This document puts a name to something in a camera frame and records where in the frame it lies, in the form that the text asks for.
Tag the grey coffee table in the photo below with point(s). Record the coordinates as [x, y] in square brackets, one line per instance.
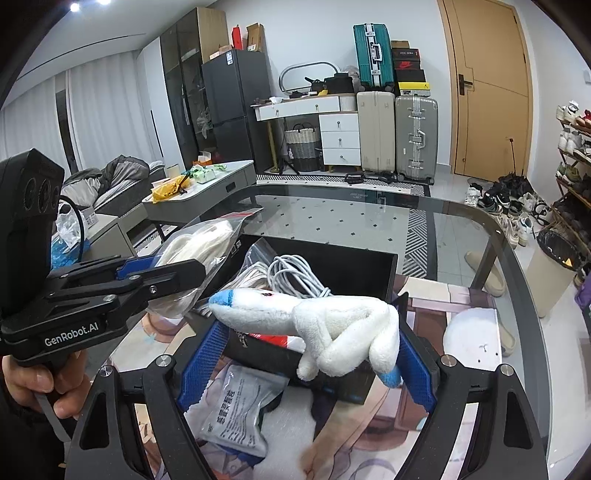
[221, 184]

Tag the white curtain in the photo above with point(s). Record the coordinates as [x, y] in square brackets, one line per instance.
[92, 115]

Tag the brown cardboard box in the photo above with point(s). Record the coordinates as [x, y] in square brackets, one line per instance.
[255, 38]

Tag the dark glass cabinet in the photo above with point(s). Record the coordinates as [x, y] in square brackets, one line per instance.
[184, 83]

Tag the sofa with grey blanket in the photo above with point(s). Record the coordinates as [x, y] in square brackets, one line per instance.
[115, 180]

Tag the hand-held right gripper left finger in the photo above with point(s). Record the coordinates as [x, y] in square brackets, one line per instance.
[203, 367]

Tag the white desk with drawers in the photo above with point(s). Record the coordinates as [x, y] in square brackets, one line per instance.
[339, 138]

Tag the oval mirror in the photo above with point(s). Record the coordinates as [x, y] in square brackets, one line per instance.
[295, 67]

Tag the blue white plastic bag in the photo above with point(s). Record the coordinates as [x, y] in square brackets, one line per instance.
[69, 240]

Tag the dark grey fridge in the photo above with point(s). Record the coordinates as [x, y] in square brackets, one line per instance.
[235, 110]

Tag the shoe rack with shoes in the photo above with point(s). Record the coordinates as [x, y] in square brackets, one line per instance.
[575, 138]

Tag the orange box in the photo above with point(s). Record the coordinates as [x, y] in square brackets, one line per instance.
[203, 160]

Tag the scattered pile of shoes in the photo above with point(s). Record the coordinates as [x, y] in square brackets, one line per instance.
[508, 207]

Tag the black tripod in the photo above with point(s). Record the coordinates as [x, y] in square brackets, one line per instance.
[284, 161]

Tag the wooden door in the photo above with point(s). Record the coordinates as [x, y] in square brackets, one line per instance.
[494, 92]

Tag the person's left hand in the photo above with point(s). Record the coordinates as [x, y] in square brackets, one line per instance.
[32, 379]

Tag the teal suitcase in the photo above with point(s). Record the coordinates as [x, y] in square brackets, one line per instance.
[371, 57]

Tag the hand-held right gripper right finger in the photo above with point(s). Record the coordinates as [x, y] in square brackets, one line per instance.
[418, 369]

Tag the cream suitcase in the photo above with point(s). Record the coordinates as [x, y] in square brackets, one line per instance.
[376, 131]

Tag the wooden shoe rack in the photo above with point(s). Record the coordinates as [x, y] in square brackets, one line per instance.
[577, 194]

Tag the green tissue pack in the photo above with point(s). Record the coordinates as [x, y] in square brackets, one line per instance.
[205, 174]

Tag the black umbrella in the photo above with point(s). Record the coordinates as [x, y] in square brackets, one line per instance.
[510, 180]

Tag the black storage box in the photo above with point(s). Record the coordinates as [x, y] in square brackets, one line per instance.
[344, 261]

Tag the grey trash bin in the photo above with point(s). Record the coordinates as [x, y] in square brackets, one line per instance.
[551, 281]

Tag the bag of white laces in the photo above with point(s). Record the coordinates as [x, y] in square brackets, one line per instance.
[251, 277]

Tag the wicker basket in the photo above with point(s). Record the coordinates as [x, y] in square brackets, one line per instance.
[302, 150]

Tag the grey plush toy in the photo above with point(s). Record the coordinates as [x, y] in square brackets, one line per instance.
[353, 77]

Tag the black shoe box grey label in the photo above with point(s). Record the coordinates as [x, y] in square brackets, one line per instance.
[406, 54]

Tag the white blue plush toy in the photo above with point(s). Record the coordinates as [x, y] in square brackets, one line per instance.
[323, 328]

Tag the beige slipper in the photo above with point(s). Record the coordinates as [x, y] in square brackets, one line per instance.
[485, 274]

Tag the black shoe box red logo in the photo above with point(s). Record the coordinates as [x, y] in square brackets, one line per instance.
[407, 65]

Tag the silver suitcase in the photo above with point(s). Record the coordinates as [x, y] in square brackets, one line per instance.
[415, 138]

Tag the black bag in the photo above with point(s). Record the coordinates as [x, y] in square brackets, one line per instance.
[339, 84]

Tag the yellow plastic bag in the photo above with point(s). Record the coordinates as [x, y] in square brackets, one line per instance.
[168, 190]

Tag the silver foil packet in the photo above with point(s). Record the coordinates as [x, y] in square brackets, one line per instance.
[235, 410]

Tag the plain black shoe box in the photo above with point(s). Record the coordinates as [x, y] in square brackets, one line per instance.
[410, 76]

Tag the printed desk mat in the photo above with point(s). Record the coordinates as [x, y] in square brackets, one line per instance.
[369, 445]

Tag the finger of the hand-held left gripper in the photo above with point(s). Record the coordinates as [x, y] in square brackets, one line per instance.
[136, 267]
[171, 277]

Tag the white foam wrap sheet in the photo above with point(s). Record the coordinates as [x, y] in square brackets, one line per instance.
[295, 422]

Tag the grey side cabinet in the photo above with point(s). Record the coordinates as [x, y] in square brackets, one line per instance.
[111, 237]

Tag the black yellow shoe box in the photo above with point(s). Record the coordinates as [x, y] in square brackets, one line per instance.
[413, 89]

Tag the black handheld device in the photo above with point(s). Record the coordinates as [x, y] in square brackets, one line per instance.
[364, 177]

